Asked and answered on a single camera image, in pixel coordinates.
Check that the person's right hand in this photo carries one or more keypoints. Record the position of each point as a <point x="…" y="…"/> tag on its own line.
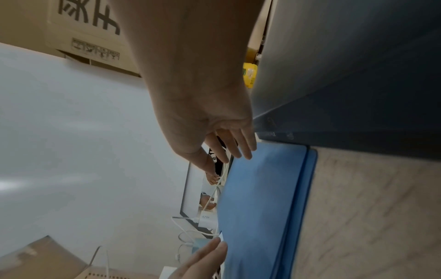
<point x="196" y="81"/>

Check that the person's left hand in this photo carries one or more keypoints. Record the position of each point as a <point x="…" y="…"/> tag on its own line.
<point x="203" y="261"/>

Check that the gray blue folder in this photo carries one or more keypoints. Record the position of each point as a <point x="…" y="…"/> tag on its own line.
<point x="262" y="204"/>

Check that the blue charger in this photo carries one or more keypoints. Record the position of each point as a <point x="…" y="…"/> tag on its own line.
<point x="201" y="245"/>

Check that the white charger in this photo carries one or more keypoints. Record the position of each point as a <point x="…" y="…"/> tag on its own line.
<point x="207" y="219"/>

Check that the yellow drink bottle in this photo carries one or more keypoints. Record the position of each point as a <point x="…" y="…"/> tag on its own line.
<point x="249" y="70"/>

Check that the black power strip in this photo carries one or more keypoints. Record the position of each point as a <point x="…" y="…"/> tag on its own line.
<point x="217" y="155"/>

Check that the cardboard box black logo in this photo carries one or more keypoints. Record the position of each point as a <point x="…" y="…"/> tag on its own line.
<point x="260" y="21"/>

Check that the large printed cardboard box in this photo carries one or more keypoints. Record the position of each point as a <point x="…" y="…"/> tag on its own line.
<point x="86" y="41"/>

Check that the plain cardboard box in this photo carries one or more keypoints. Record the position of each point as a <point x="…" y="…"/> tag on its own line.
<point x="20" y="19"/>

